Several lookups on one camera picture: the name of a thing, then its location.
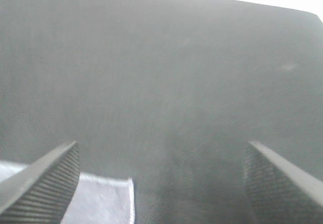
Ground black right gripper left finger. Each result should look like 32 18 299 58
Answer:
1 141 80 223

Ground grey towel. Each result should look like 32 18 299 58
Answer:
1 161 135 223

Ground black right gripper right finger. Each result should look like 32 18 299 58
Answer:
244 141 322 223

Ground black table mat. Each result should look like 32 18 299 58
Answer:
1 0 322 223

